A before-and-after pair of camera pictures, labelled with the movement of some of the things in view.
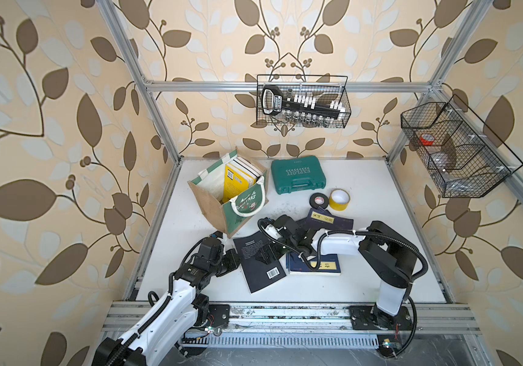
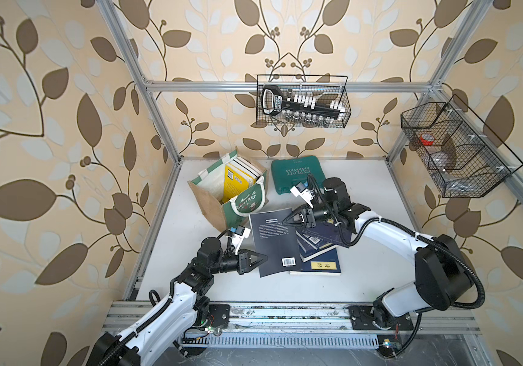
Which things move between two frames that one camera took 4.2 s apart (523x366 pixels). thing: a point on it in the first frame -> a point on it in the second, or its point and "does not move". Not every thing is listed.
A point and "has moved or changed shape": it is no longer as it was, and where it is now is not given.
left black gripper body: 228,263 -> 240,263
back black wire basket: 303,101 does not move
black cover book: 258,261 has moved or changed shape
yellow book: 235,181 does not move
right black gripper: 264,255 -> 306,216
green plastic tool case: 303,173 does not move
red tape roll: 427,139 does not move
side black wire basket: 463,158 does not move
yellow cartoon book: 245,172 does not move
